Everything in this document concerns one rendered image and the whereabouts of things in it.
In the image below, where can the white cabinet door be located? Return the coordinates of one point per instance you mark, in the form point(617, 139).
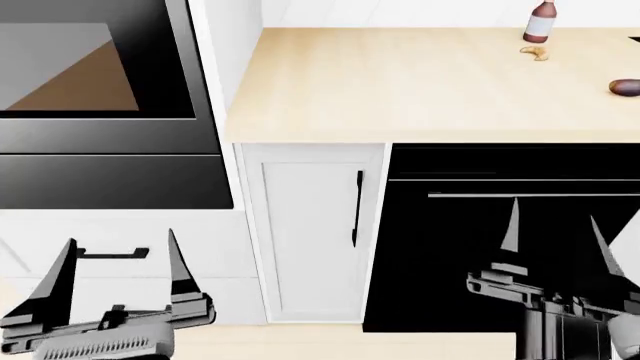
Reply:
point(310, 232)

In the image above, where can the black dishwasher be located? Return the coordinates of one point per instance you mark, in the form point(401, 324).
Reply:
point(440, 243)

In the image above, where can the black oven lower panel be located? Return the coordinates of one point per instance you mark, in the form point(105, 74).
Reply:
point(115, 182)

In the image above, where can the dark purple eggplant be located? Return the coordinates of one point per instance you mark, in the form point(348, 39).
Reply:
point(625, 87)

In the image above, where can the tan croissant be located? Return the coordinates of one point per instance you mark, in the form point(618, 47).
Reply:
point(536, 53)

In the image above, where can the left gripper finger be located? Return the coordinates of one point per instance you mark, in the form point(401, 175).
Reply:
point(181, 277)
point(52, 288)

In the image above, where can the white drawer front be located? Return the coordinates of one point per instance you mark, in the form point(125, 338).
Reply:
point(125, 228)

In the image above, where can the brown bottle grey label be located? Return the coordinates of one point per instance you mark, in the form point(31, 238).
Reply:
point(539, 24)

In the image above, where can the black oven door with window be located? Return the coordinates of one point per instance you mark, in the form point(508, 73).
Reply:
point(160, 56)

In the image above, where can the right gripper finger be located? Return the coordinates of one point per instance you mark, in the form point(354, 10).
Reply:
point(512, 243)
point(611, 262)

